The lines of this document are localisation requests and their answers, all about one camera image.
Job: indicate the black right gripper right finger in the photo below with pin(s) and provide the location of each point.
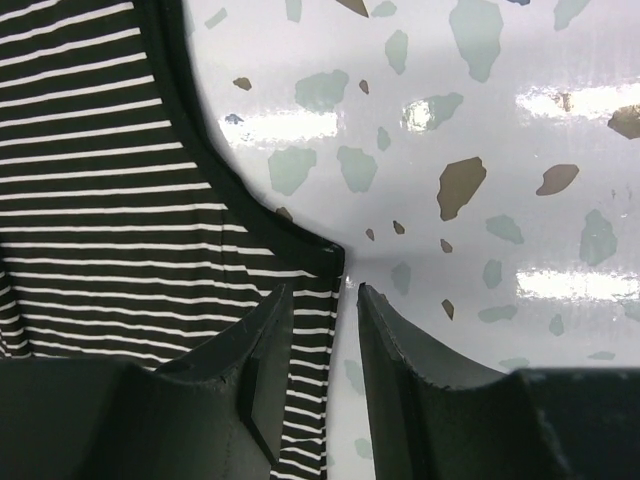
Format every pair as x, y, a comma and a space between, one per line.
436, 414

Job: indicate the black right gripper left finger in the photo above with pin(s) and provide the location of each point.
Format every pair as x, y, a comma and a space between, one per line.
215, 413

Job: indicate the black white striped tank top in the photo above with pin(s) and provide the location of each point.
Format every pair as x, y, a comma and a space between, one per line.
124, 232

